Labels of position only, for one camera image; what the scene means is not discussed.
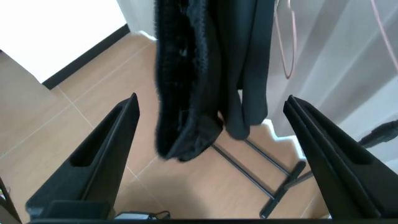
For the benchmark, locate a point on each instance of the black shorts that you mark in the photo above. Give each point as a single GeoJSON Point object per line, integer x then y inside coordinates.
{"type": "Point", "coordinates": [186, 77]}

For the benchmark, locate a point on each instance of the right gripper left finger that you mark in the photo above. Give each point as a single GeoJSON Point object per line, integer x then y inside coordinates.
{"type": "Point", "coordinates": [93, 161]}

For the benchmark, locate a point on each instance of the pink clothes hanger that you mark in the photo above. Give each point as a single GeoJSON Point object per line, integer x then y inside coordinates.
{"type": "Point", "coordinates": [281, 53]}
{"type": "Point", "coordinates": [383, 31]}

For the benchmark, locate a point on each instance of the black clothes rack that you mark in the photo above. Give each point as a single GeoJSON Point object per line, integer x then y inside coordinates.
{"type": "Point", "coordinates": [280, 193]}

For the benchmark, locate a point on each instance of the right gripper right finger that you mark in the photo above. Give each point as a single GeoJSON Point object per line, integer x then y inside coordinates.
{"type": "Point", "coordinates": [348, 174]}

